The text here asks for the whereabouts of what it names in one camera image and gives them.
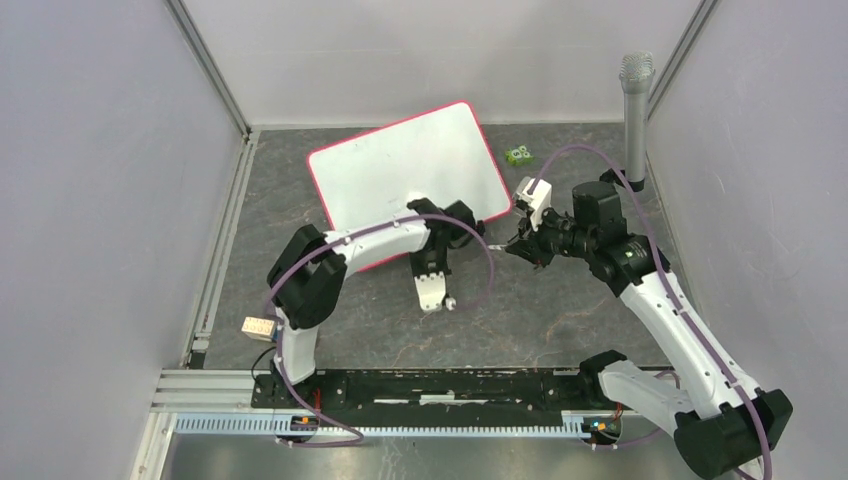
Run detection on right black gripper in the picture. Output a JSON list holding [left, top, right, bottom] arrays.
[[505, 202, 595, 268]]

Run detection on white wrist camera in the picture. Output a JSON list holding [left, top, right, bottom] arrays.
[[513, 176, 552, 231], [414, 272, 457, 313]]

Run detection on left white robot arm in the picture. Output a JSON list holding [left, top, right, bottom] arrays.
[[267, 198, 486, 408]]

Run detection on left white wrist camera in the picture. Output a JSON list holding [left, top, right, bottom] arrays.
[[414, 272, 457, 313]]

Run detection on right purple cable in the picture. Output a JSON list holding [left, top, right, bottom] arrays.
[[531, 144, 774, 480]]

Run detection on green number dice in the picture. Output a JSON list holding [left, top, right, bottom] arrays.
[[505, 145, 535, 166]]

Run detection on pink framed whiteboard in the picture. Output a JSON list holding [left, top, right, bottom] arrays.
[[306, 101, 512, 231]]

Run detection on cream lego brick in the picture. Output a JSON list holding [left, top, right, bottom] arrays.
[[241, 317, 277, 342]]

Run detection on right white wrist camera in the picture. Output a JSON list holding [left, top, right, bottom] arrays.
[[513, 176, 552, 231]]

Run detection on aluminium toothed rail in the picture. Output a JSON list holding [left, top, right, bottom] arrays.
[[173, 408, 624, 439]]

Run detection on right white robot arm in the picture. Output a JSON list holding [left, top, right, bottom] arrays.
[[505, 177, 793, 479]]

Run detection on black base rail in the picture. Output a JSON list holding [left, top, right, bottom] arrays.
[[250, 368, 623, 428]]

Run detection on silver microphone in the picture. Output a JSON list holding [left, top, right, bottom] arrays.
[[619, 51, 655, 191]]

